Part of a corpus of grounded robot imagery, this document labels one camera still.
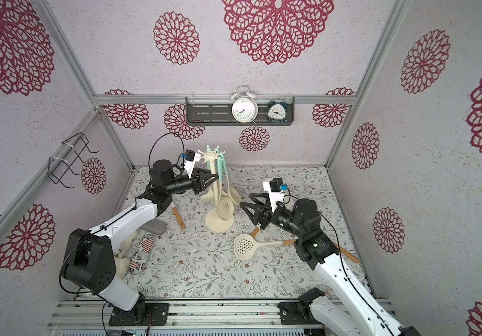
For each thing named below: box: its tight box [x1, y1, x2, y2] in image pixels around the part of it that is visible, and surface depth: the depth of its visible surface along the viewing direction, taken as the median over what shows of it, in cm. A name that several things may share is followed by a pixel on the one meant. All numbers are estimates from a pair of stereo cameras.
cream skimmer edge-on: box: [233, 233, 296, 261], surface depth 91 cm
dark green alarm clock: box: [266, 100, 288, 124], surface depth 92 cm
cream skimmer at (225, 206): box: [217, 151, 235, 221], surface depth 89 cm
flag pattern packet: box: [128, 233, 155, 274], surface depth 87 cm
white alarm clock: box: [230, 85, 259, 125], surface depth 89 cm
